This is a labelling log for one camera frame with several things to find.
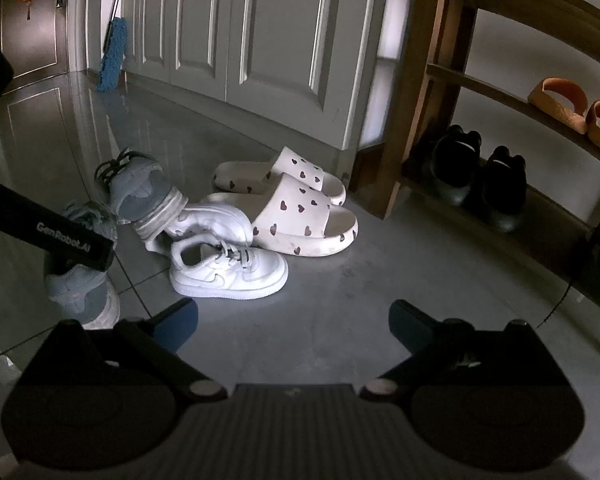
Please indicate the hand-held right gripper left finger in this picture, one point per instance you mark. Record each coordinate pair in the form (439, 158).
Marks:
(177, 322)

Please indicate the white heart print slipper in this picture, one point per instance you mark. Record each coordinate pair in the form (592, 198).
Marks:
(295, 205)
(300, 165)

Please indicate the wooden shoe rack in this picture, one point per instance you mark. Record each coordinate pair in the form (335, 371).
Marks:
(410, 85)

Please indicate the blue mop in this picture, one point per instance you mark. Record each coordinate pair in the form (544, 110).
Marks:
(111, 60)

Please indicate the grey mesh sneaker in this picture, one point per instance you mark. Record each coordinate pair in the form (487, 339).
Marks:
(135, 190)
(75, 285)

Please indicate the black shoe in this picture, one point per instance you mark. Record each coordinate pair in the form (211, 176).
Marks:
(502, 195)
(452, 170)

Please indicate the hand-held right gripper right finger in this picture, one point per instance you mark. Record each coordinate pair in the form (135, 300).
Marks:
(405, 325)

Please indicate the frosted glass panel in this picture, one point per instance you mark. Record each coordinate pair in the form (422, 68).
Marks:
(387, 85)

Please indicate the dark brown door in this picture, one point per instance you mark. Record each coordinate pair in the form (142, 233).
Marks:
(40, 35)

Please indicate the white sneaker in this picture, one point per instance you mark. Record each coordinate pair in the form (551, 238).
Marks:
(215, 220)
(240, 275)

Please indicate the white panelled cabinet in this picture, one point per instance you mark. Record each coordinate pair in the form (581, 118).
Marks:
(280, 35)

